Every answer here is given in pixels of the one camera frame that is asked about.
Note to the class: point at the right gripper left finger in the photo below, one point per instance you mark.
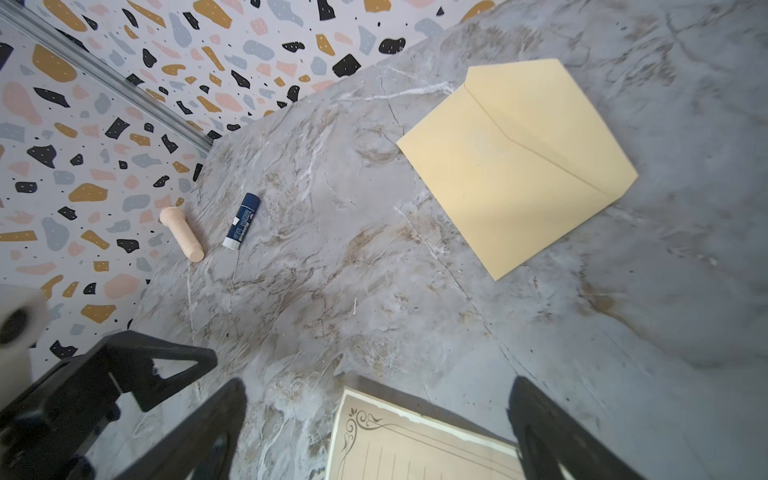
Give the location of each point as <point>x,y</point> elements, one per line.
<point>203,446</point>

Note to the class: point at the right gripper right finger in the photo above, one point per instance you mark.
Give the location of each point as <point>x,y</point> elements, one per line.
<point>553,445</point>

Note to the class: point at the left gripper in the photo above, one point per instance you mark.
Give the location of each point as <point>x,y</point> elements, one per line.
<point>48,429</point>

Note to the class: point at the cream letter paper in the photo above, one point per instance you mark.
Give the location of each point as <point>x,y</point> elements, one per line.
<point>375,439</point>

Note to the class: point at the yellow paper envelope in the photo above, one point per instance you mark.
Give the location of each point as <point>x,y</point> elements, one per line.
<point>517,156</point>

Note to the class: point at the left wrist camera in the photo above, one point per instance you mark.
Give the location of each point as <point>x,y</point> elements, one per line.
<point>24,317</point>

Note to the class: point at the beige wooden stamp handle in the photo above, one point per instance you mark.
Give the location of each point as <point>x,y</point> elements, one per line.
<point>175,219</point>

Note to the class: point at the left corner aluminium post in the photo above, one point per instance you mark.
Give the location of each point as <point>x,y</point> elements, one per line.
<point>56,41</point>

